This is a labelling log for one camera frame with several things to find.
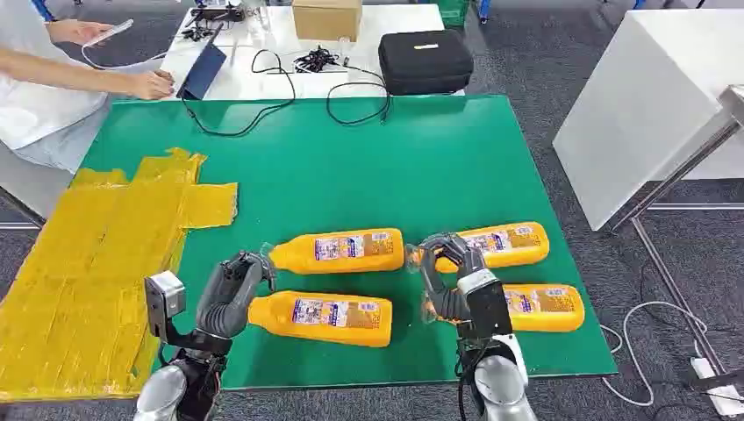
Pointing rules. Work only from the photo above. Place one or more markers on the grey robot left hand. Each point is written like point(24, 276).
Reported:
point(224, 302)

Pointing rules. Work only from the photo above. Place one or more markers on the black carry case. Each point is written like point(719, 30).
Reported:
point(425, 61)

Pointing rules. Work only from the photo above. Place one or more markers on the person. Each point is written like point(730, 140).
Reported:
point(35, 110)

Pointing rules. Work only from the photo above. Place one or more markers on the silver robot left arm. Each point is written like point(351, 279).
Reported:
point(163, 392)

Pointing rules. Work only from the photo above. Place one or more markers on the white power strip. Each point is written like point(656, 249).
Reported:
point(718, 392)

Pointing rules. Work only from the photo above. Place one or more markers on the orange drink bottle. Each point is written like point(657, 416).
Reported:
point(546, 308)
point(325, 318)
point(343, 251)
point(511, 244)

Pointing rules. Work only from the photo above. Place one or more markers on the small clear bottle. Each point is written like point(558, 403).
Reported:
point(344, 49)

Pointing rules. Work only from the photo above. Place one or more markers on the white cabinet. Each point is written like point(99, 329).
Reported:
point(639, 104)

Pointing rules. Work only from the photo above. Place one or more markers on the metal frame stand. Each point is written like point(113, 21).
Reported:
point(674, 174)

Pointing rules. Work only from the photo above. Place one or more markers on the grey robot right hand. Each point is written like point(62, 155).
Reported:
point(442, 299)

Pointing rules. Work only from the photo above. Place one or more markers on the person's left hand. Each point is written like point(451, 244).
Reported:
point(75, 30)

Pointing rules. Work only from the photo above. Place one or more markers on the person's right hand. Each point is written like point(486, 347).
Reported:
point(150, 85)

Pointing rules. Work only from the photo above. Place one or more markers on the black device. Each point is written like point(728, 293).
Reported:
point(218, 13)

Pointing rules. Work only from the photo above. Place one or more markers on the green table mat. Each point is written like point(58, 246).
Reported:
point(360, 174)

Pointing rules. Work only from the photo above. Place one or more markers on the cardboard box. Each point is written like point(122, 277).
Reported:
point(326, 20)

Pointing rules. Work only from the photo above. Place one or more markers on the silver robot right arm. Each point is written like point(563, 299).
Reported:
point(503, 386)

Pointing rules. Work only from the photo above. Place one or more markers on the white table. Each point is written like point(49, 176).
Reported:
point(395, 20)

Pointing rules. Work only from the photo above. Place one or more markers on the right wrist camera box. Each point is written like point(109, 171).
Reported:
point(488, 305)

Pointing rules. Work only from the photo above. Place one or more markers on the green crate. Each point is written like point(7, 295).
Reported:
point(452, 11)

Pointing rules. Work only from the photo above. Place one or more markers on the dark blue tablet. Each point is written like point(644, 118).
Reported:
point(202, 69)

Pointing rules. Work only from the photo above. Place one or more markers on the yellow sheet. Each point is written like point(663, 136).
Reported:
point(87, 261)

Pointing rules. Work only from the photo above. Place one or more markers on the white phone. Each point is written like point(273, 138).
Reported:
point(110, 32)

